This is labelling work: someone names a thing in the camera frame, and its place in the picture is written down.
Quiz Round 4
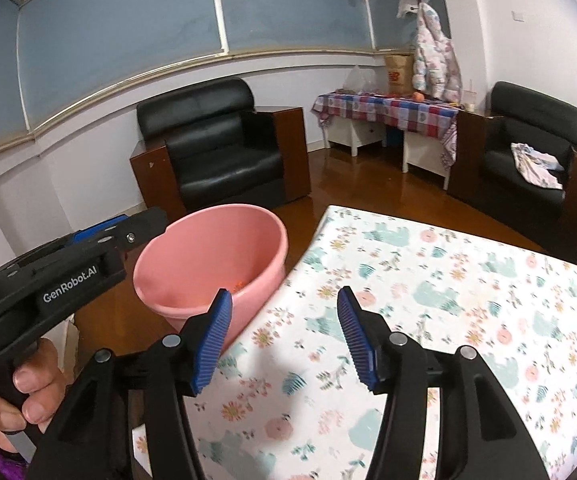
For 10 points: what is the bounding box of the brown paper bag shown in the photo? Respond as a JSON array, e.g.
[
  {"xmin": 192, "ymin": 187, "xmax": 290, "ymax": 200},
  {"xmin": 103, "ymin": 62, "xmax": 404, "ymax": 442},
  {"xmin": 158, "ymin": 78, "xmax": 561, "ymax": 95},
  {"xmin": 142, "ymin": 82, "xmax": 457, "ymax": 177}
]
[{"xmin": 384, "ymin": 53, "xmax": 415, "ymax": 96}]

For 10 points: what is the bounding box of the plaid tablecloth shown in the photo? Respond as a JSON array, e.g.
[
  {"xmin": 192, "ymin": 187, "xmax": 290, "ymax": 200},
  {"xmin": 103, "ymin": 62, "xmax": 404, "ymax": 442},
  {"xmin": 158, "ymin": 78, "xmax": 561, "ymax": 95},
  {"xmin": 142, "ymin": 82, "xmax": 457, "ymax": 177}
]
[{"xmin": 311, "ymin": 92, "xmax": 459, "ymax": 169}]

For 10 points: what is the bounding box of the orange fruit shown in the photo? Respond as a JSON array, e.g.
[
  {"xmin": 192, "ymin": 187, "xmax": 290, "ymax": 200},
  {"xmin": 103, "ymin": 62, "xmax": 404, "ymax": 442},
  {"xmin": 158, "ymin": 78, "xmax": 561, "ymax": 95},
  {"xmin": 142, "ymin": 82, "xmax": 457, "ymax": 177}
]
[{"xmin": 412, "ymin": 91, "xmax": 425, "ymax": 102}]

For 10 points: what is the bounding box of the hanging floral jacket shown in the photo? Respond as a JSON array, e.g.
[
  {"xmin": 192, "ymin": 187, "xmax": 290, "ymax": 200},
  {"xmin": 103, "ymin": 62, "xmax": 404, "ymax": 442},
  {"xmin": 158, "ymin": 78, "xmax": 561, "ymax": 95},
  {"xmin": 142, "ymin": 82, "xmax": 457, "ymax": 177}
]
[{"xmin": 397, "ymin": 0, "xmax": 462, "ymax": 103}]

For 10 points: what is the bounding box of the white side table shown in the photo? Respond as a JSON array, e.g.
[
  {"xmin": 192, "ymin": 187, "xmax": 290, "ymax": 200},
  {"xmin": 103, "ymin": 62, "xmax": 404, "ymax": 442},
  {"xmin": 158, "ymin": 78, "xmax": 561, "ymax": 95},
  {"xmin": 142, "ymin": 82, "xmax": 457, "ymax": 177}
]
[{"xmin": 322, "ymin": 116, "xmax": 450, "ymax": 191}]

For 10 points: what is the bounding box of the left black leather armchair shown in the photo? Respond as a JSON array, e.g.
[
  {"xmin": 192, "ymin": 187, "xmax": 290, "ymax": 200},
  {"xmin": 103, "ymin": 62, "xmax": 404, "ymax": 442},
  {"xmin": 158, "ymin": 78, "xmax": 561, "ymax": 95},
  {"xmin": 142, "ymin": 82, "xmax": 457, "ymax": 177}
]
[{"xmin": 130, "ymin": 77, "xmax": 311, "ymax": 221}]

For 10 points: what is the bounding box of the pink plastic bucket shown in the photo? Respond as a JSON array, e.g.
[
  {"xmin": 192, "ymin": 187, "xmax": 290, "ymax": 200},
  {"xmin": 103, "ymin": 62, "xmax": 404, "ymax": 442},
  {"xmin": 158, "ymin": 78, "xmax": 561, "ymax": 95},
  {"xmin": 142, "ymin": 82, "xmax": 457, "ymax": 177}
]
[{"xmin": 133, "ymin": 204, "xmax": 289, "ymax": 346}]

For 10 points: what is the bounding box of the black leather armchair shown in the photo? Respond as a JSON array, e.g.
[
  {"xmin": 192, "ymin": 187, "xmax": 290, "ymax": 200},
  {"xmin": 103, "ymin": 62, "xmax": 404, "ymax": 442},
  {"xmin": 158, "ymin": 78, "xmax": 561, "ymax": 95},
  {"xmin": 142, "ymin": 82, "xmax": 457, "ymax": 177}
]
[
  {"xmin": 448, "ymin": 81, "xmax": 577, "ymax": 262},
  {"xmin": 130, "ymin": 77, "xmax": 311, "ymax": 221}
]

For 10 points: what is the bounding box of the orange plastic bag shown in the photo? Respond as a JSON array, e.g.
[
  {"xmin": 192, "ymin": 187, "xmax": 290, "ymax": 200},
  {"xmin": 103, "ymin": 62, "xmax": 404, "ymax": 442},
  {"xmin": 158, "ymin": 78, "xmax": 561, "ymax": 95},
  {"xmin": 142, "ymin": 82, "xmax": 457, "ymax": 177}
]
[{"xmin": 233, "ymin": 281, "xmax": 246, "ymax": 292}]

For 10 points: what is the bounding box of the floral bear tablecloth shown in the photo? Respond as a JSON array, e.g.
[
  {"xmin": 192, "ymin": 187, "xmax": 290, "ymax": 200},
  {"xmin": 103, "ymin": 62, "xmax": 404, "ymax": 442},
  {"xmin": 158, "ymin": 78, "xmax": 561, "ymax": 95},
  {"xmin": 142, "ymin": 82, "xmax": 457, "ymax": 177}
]
[{"xmin": 133, "ymin": 205, "xmax": 577, "ymax": 479}]

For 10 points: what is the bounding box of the person's left hand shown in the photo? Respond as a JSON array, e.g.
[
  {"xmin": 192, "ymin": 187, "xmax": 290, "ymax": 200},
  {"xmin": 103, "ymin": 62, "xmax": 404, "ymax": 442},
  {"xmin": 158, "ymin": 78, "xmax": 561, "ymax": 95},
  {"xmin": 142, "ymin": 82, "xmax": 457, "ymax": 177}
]
[{"xmin": 0, "ymin": 336, "xmax": 70, "ymax": 456}]

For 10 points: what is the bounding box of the right black leather armchair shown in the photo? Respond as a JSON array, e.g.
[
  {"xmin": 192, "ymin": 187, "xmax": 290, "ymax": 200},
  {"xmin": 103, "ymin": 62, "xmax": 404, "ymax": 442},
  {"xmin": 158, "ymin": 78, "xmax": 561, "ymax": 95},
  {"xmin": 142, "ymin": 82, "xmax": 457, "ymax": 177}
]
[{"xmin": 448, "ymin": 81, "xmax": 577, "ymax": 262}]

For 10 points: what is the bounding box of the cloth on armchair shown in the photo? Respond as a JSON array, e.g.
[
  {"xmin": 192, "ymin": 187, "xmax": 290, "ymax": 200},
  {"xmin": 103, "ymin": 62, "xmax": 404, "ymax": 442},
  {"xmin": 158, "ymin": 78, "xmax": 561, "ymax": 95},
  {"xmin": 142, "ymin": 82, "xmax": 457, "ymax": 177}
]
[{"xmin": 511, "ymin": 143, "xmax": 564, "ymax": 190}]

